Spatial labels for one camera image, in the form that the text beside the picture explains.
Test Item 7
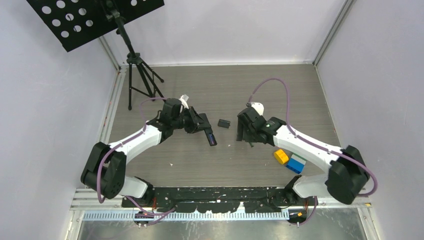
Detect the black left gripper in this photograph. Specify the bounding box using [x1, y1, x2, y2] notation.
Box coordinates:
[171, 106, 210, 135]

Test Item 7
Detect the black remote battery cover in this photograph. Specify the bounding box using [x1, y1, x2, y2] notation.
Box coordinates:
[217, 119, 231, 129]

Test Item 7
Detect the blue purple battery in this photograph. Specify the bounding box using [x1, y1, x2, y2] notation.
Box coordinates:
[208, 133, 216, 146]

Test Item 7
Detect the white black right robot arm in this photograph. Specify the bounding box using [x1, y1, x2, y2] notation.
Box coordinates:
[236, 106, 371, 205]

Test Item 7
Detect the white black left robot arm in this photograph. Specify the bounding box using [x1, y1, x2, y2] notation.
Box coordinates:
[80, 95, 217, 207]

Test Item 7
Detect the yellow toy brick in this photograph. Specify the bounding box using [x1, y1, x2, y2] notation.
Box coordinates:
[273, 148, 290, 165]

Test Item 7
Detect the blue green white brick stack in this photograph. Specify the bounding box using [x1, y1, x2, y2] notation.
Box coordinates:
[286, 153, 307, 175]

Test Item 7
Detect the black music stand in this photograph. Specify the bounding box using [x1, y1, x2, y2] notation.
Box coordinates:
[28, 0, 165, 101]

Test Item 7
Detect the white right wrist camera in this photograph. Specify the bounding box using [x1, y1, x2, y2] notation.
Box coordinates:
[246, 102, 265, 116]

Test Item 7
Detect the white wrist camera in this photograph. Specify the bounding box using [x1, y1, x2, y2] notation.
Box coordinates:
[246, 102, 265, 116]
[179, 94, 189, 109]

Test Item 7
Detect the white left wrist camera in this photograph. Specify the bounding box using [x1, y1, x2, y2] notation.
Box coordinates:
[179, 94, 189, 109]

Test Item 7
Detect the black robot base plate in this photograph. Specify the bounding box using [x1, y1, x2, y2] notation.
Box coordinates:
[122, 186, 318, 217]

